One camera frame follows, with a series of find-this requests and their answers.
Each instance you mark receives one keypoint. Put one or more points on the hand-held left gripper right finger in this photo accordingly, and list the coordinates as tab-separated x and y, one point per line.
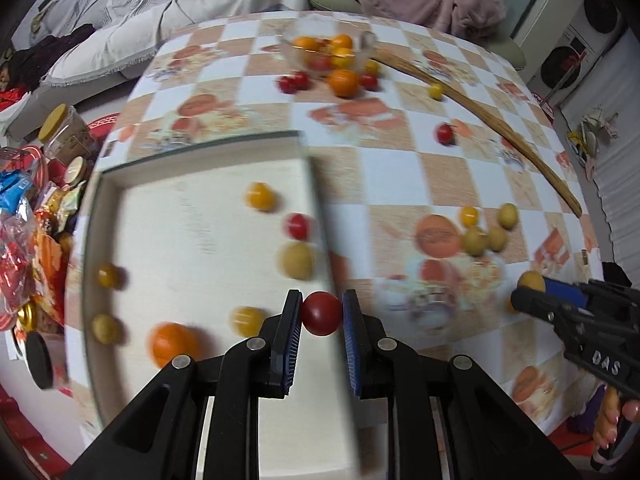
351	355

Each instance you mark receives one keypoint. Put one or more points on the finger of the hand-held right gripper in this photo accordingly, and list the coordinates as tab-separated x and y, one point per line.
565	290
537	305

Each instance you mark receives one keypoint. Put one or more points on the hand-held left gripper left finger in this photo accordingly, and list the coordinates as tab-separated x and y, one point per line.
294	355

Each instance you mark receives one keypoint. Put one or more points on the yellow cherry tomato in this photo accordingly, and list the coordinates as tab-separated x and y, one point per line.
109	276
371	66
343	56
531	280
246	320
469	215
435	91
259	196

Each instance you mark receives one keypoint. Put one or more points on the white tray with green rim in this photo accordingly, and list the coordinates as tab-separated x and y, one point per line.
200	240

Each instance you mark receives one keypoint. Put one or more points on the person's right hand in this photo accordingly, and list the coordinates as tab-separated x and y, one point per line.
607	420

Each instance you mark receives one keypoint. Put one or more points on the black bag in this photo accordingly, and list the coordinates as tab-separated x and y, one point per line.
617	272

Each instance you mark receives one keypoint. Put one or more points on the tan round longan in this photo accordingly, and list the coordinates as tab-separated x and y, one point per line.
508	215
497	238
105	328
475	240
296	259

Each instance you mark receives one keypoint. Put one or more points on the mandarin orange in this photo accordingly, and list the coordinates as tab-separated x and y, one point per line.
344	82
175	342
306	43
342	40

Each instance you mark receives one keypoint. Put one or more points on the pile of slippers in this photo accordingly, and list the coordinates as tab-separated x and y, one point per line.
592	130

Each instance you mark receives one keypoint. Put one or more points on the wooden back scratcher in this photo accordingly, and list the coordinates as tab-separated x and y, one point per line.
500	127

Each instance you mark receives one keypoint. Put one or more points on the red cherry tomato with stem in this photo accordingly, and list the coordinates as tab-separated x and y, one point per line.
444	133

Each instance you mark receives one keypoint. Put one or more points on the black round lid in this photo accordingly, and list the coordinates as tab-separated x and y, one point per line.
39	360

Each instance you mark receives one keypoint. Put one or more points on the pile of snack packets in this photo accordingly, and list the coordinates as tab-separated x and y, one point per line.
30	260

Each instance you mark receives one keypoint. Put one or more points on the white washing machine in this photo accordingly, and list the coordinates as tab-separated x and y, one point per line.
600	10

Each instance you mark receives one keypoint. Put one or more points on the jar with beige lid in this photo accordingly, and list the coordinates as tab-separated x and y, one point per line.
76	170

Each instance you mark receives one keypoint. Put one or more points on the red patterned tin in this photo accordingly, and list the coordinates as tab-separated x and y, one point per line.
100	130

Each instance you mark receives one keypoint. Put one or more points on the clear glass bowl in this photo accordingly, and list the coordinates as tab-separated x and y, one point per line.
290	55

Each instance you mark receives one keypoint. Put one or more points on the blue snack packet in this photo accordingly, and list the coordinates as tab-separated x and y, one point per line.
15	190

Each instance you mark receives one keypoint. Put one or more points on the jar with yellow lid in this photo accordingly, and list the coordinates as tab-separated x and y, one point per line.
60	125

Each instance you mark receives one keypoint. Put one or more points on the white sofa cover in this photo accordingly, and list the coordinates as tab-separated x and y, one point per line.
150	25

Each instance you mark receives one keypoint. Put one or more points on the dark purple cloth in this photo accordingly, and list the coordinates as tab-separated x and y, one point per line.
35	57

